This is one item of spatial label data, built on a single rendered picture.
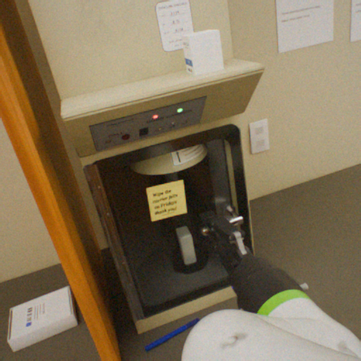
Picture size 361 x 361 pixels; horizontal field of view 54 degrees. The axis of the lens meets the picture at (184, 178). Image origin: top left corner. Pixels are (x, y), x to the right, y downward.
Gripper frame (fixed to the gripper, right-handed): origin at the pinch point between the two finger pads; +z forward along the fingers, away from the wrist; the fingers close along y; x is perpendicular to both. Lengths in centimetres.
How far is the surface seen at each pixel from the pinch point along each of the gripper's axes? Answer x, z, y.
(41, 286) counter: 45, 36, -26
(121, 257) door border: 19.4, 3.5, -2.6
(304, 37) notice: -56, 47, 25
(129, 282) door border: 19.4, 3.5, -9.3
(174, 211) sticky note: 6.4, 3.5, 4.2
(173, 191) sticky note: 5.7, 3.5, 8.6
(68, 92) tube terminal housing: 19.5, 4.6, 31.7
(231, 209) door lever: -5.9, 2.9, 0.6
